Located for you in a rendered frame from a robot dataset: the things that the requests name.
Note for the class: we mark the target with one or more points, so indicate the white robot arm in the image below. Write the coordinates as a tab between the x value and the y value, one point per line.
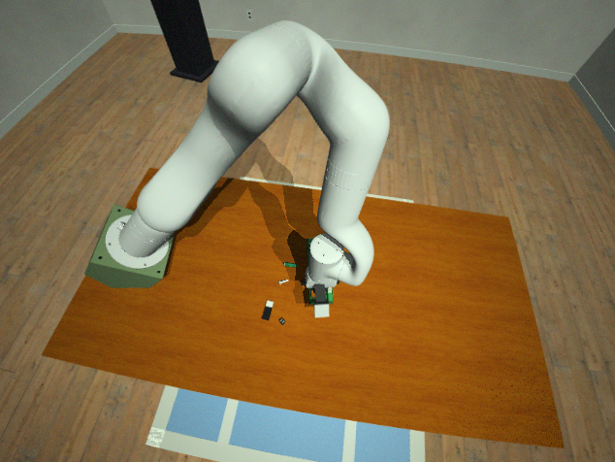
252	84

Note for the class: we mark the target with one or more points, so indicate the black and white eraser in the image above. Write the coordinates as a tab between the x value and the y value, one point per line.
268	310

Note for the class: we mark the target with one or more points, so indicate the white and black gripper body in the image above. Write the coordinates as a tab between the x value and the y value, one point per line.
310	283

